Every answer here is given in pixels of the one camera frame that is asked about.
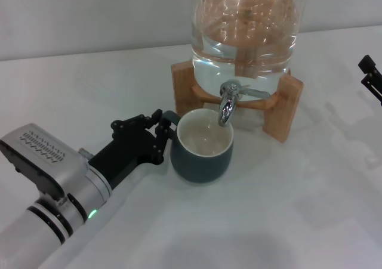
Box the clear glass water jar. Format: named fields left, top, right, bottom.
left=190, top=0, right=307, bottom=103

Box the dark grey ceramic cup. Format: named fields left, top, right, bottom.
left=161, top=108, right=235, bottom=185

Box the wooden dispenser stand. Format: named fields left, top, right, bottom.
left=171, top=60, right=304, bottom=144

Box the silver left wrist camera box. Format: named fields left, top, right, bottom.
left=0, top=123, right=89, bottom=204

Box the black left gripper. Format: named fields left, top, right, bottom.
left=89, top=109, right=175, bottom=189

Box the chrome faucet tap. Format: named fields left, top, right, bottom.
left=217, top=79, right=272, bottom=127

